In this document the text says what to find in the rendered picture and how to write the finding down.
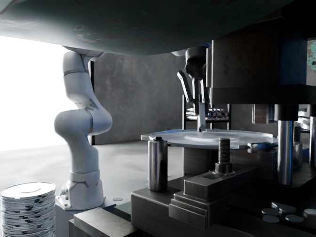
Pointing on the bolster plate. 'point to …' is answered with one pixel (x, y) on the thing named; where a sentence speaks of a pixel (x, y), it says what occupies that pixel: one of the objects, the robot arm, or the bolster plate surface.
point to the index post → (158, 164)
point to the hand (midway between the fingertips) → (201, 115)
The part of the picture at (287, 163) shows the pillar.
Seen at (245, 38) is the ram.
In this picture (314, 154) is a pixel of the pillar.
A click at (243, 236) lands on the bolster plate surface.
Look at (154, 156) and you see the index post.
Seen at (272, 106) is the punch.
